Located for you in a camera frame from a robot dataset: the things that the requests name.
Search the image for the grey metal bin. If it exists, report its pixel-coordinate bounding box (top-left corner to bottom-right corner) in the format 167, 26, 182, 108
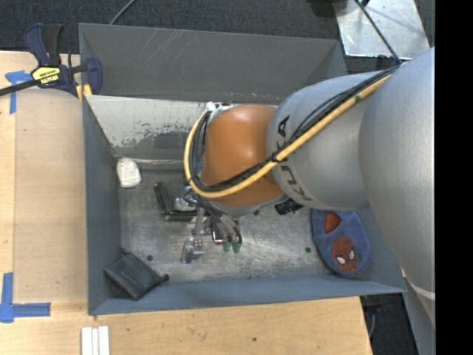
78, 22, 409, 316

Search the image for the blue slipper with red mask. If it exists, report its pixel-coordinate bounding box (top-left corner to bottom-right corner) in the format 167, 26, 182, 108
310, 208, 372, 279

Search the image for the black flat pouch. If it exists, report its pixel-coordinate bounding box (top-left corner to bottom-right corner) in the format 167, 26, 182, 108
103, 253, 171, 301

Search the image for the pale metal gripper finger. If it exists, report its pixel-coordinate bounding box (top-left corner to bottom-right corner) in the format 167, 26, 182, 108
180, 237, 206, 265

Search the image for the pale wood board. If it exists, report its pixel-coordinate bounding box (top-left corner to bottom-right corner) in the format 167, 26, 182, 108
13, 87, 92, 305

